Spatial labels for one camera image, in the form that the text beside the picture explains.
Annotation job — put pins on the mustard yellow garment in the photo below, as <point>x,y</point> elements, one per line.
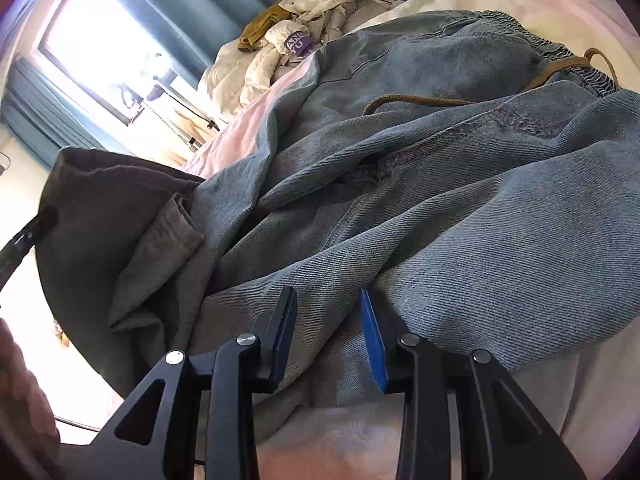
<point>262,27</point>

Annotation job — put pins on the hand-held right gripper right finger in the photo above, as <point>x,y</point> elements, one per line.
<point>372,335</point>

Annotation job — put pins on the pile of beige clothes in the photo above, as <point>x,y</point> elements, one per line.
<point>235,75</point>

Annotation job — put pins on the blue denim jeans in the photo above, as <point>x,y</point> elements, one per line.
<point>450,235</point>

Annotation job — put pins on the dark framed window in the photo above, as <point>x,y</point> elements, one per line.
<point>100,35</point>

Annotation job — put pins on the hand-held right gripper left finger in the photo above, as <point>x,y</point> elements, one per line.
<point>286,315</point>

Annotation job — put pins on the white garment with purple patch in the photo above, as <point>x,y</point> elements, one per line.
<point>292,40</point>

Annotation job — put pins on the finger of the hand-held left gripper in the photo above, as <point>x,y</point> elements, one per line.
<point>42,222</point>

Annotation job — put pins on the garment steamer stand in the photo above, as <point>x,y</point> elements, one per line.
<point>155,92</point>

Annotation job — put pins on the person's left hand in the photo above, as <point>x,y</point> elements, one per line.
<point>25,385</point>

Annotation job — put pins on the narrow teal curtain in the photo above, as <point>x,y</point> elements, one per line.
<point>30,115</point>

